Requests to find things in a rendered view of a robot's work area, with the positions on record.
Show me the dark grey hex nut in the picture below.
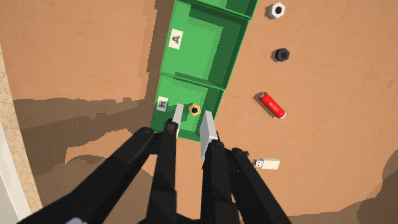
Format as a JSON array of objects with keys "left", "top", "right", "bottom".
[{"left": 275, "top": 48, "right": 290, "bottom": 62}]

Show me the green three-compartment bin rack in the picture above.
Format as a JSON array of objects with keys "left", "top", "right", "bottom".
[{"left": 150, "top": 0, "right": 258, "bottom": 142}]

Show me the red battery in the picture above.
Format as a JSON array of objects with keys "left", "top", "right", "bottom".
[{"left": 259, "top": 92, "right": 286, "bottom": 119}]

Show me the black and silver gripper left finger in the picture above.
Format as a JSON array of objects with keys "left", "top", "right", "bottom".
[{"left": 16, "top": 103, "right": 184, "bottom": 224}]

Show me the white hex nut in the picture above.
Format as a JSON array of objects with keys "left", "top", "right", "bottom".
[{"left": 269, "top": 3, "right": 285, "bottom": 19}]

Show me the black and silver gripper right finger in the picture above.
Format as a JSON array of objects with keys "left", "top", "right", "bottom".
[{"left": 200, "top": 111, "right": 292, "bottom": 224}]

